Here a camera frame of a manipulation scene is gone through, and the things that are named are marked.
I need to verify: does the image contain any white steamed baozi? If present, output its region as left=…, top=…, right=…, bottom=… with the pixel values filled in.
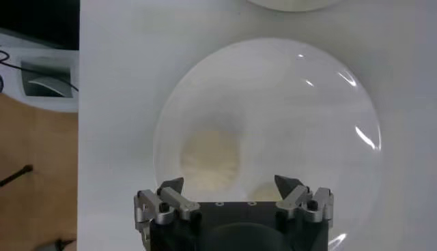
left=180, top=128, right=242, bottom=192

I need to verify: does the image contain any cream electric pot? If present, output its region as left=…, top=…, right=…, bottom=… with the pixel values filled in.
left=245, top=0, right=344, bottom=13

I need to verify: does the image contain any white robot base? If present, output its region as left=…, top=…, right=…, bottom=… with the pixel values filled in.
left=0, top=32, right=80, bottom=113

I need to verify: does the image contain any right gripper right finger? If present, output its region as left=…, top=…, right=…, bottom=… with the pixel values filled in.
left=274, top=174, right=335, bottom=228

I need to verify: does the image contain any white round plate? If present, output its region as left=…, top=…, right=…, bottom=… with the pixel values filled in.
left=152, top=37, right=382, bottom=251

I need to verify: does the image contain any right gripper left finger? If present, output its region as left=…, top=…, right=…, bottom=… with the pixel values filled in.
left=133, top=176, right=201, bottom=236

